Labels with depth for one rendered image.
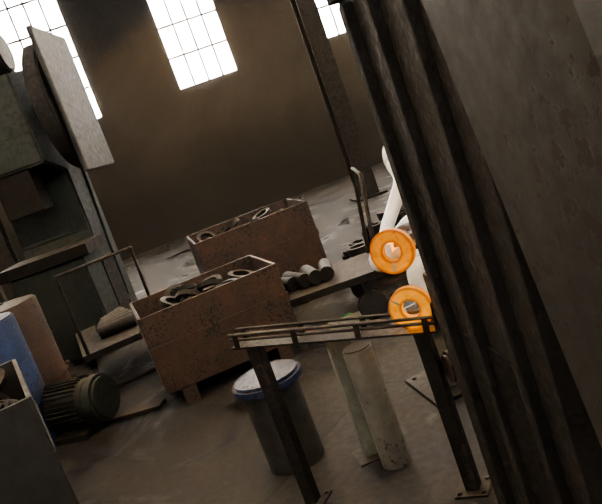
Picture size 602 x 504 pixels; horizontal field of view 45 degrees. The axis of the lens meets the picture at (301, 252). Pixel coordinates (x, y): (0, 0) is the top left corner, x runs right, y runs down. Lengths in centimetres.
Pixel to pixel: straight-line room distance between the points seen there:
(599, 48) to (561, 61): 7
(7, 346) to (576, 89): 419
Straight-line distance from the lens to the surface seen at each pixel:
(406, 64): 177
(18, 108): 697
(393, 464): 306
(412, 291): 249
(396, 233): 244
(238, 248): 615
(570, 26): 113
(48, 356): 548
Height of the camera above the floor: 144
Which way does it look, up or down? 10 degrees down
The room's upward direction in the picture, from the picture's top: 20 degrees counter-clockwise
